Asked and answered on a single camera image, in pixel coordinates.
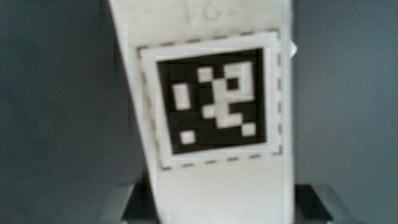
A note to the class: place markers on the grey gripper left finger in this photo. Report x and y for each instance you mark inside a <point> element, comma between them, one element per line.
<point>128,207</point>

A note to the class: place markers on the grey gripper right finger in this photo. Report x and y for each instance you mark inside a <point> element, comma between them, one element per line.
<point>320,208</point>

